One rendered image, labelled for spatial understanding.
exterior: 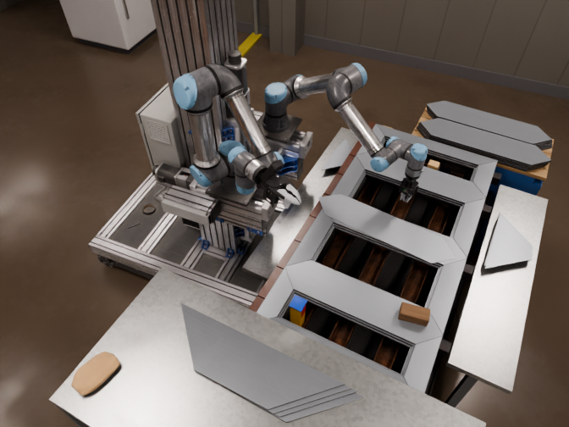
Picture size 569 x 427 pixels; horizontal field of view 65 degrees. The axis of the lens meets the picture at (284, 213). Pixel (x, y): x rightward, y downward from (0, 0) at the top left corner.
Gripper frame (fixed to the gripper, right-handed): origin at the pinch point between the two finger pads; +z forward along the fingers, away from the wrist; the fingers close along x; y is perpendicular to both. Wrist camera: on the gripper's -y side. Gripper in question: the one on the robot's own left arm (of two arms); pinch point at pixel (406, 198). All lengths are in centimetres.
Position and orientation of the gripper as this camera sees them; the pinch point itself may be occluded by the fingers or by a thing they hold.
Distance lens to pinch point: 239.5
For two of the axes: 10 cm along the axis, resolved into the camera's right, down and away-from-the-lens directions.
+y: -4.6, 6.6, -5.9
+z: 0.0, 6.6, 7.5
